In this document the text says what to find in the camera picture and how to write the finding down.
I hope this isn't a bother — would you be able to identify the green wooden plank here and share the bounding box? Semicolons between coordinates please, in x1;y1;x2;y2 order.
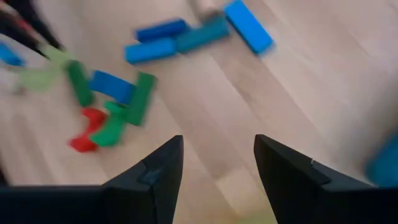
125;71;158;128
64;60;95;108

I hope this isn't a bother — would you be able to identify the green wooden arch block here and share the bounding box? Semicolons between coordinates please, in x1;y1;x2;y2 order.
89;100;129;148

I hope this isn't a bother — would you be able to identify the natural wooden cylinder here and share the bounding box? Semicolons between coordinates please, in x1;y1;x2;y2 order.
190;0;222;22

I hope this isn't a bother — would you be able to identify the light green wooden block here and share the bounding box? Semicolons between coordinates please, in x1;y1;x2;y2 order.
16;45;74;93

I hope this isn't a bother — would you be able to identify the blue wooden block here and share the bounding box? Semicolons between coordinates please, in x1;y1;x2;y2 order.
88;69;137;106

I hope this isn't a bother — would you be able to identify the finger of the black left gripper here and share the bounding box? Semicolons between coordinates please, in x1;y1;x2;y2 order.
0;10;49;60
6;0;65;52

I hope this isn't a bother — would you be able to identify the teal wooden plank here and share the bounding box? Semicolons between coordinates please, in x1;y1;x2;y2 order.
175;15;231;54

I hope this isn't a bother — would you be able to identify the red wooden arch block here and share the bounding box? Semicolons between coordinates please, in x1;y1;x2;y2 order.
67;106;109;154

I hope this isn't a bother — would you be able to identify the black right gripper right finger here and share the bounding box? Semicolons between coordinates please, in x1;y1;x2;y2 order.
253;134;398;224

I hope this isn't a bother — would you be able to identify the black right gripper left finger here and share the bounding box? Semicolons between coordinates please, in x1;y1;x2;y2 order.
0;134;185;224

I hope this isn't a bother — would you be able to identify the dark blue wooden plank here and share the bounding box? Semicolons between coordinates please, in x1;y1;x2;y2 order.
133;17;191;44

